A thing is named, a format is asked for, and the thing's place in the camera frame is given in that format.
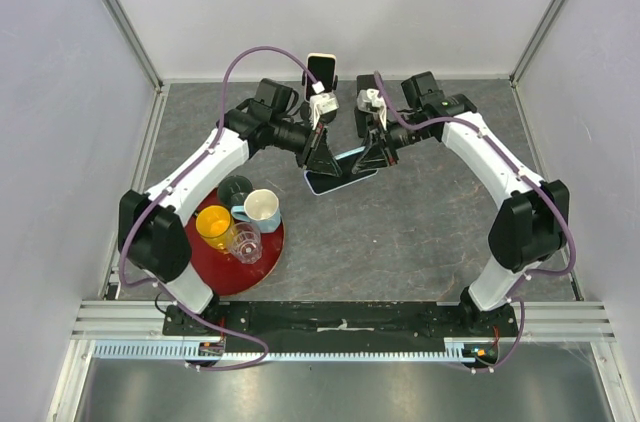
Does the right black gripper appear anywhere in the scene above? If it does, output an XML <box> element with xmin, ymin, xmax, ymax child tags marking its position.
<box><xmin>351</xmin><ymin>112</ymin><xmax>431</xmax><ymax>173</ymax></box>

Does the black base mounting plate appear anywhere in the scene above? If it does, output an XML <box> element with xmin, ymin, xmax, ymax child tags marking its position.
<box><xmin>162</xmin><ymin>299</ymin><xmax>519</xmax><ymax>354</ymax></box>

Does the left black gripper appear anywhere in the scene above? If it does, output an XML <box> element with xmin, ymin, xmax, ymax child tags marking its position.
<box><xmin>271</xmin><ymin>116</ymin><xmax>341</xmax><ymax>177</ymax></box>

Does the phone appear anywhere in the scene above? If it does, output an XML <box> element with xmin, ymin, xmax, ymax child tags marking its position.
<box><xmin>303</xmin><ymin>147</ymin><xmax>378</xmax><ymax>196</ymax></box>
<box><xmin>307</xmin><ymin>52</ymin><xmax>337</xmax><ymax>92</ymax></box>

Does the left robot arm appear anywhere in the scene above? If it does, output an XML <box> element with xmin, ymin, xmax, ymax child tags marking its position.
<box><xmin>117</xmin><ymin>79</ymin><xmax>346</xmax><ymax>335</ymax></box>

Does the light blue cream mug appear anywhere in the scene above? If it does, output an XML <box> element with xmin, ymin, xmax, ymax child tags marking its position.
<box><xmin>230</xmin><ymin>189</ymin><xmax>282</xmax><ymax>234</ymax></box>

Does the black folding phone stand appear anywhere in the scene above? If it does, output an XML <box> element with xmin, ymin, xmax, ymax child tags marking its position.
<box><xmin>354</xmin><ymin>74</ymin><xmax>387</xmax><ymax>138</ymax></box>

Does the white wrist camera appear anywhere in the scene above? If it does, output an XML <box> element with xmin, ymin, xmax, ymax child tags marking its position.
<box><xmin>356</xmin><ymin>88</ymin><xmax>387</xmax><ymax>130</ymax></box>
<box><xmin>309</xmin><ymin>81</ymin><xmax>339</xmax><ymax>128</ymax></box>

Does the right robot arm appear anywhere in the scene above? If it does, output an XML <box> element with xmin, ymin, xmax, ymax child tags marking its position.
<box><xmin>354</xmin><ymin>72</ymin><xmax>576</xmax><ymax>336</ymax></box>

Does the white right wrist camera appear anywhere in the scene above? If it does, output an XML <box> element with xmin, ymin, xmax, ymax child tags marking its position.
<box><xmin>356</xmin><ymin>88</ymin><xmax>387</xmax><ymax>130</ymax></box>

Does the black round-base phone stand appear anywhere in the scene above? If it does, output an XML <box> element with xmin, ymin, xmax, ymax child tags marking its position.
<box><xmin>299</xmin><ymin>67</ymin><xmax>340</xmax><ymax>127</ymax></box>

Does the light blue cable duct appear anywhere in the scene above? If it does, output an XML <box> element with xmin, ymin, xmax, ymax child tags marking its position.
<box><xmin>93</xmin><ymin>340</ymin><xmax>488</xmax><ymax>363</ymax></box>

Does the clear glass cup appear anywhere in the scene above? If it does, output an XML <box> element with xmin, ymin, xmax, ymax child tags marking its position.
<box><xmin>225</xmin><ymin>222</ymin><xmax>263</xmax><ymax>264</ymax></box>

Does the red round tray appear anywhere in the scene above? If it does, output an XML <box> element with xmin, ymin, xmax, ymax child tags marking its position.
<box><xmin>183</xmin><ymin>185</ymin><xmax>289</xmax><ymax>297</ymax></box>

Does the yellow plastic cup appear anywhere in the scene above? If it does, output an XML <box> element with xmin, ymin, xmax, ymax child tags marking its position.
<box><xmin>196</xmin><ymin>205</ymin><xmax>234</xmax><ymax>254</ymax></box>

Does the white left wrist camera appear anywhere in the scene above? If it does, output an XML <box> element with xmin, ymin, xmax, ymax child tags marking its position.
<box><xmin>309</xmin><ymin>81</ymin><xmax>339</xmax><ymax>128</ymax></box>

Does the dark green mug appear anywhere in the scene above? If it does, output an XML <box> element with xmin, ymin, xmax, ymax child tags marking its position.
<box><xmin>217</xmin><ymin>175</ymin><xmax>253</xmax><ymax>209</ymax></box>

